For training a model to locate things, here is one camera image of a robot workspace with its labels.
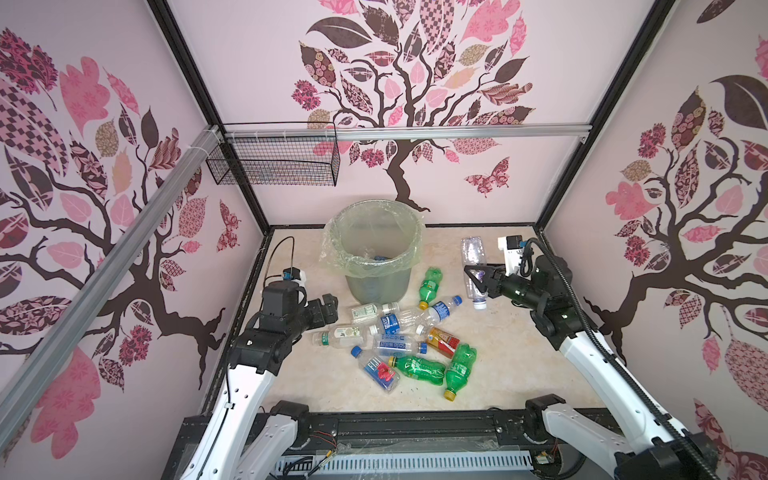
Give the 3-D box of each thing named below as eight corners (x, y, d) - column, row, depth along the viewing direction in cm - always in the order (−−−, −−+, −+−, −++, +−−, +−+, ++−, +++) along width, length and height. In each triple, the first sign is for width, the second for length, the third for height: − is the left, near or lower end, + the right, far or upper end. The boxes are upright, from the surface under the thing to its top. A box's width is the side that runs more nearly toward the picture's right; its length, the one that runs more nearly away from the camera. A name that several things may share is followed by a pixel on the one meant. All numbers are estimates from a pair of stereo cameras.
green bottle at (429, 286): (412, 308, 97) (413, 302, 94) (427, 270, 107) (428, 263, 104) (429, 314, 96) (431, 308, 93) (442, 275, 106) (444, 268, 103)
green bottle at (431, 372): (387, 373, 84) (387, 367, 80) (391, 357, 87) (390, 351, 83) (441, 386, 82) (443, 381, 78) (443, 369, 85) (445, 363, 81)
